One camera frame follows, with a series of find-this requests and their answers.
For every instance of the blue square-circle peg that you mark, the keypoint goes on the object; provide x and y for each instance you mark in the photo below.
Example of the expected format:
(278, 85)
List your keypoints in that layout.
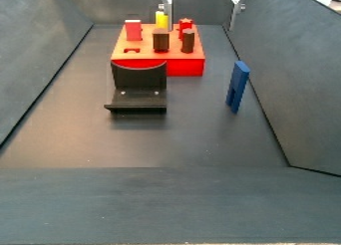
(240, 76)

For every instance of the red peg board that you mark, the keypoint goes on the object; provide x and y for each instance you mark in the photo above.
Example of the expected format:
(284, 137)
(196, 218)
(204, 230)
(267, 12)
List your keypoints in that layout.
(137, 54)

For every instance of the black curved holder stand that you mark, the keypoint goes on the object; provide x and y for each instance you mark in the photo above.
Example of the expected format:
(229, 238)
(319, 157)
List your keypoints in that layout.
(141, 88)

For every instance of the dark brown rounded peg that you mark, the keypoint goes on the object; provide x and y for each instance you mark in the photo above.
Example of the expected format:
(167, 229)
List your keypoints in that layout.
(161, 40)

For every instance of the pink rectangular block peg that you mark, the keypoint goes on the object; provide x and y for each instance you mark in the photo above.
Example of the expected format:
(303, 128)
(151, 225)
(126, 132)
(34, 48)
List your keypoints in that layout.
(134, 30)

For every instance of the red star peg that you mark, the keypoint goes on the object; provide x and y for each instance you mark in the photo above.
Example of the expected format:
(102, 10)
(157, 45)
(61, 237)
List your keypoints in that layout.
(185, 23)

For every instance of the yellow cylinder peg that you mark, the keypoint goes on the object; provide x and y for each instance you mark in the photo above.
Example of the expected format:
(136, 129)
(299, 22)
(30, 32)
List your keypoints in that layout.
(163, 20)

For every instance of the left grey metal bracket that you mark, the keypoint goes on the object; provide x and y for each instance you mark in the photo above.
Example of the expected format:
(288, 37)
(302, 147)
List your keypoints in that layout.
(168, 4)

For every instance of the grey metal bracket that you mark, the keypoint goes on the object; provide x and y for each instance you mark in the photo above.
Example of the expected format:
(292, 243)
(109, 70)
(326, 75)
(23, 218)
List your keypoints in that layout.
(237, 7)
(168, 4)

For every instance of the right grey metal bracket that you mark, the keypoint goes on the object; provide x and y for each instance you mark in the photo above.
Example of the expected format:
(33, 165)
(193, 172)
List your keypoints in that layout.
(237, 7)

